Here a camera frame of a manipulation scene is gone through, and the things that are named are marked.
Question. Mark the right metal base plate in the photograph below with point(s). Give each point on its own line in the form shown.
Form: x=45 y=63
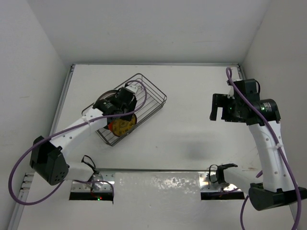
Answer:
x=207 y=185

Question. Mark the metal base plate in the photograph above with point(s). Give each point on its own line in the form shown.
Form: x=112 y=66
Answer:
x=105 y=182
x=207 y=185

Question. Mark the white plate teal rim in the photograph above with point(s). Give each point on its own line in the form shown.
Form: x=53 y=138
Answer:
x=105 y=94

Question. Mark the wire dish rack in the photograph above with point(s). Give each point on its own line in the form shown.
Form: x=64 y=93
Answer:
x=150 y=100

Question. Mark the orange plastic plate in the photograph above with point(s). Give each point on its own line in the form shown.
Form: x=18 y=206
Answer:
x=110 y=126

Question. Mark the yellow patterned plate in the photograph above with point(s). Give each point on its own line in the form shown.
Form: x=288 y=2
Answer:
x=121 y=127

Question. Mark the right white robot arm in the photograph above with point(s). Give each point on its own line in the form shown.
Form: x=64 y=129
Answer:
x=275 y=188

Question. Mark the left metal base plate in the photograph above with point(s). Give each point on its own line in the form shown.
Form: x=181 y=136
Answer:
x=105 y=182

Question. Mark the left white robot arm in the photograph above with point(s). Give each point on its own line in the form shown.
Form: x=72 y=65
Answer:
x=49 y=159

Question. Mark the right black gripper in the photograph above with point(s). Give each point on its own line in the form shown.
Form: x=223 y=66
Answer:
x=219 y=100

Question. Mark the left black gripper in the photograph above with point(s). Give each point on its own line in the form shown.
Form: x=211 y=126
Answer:
x=131 y=106

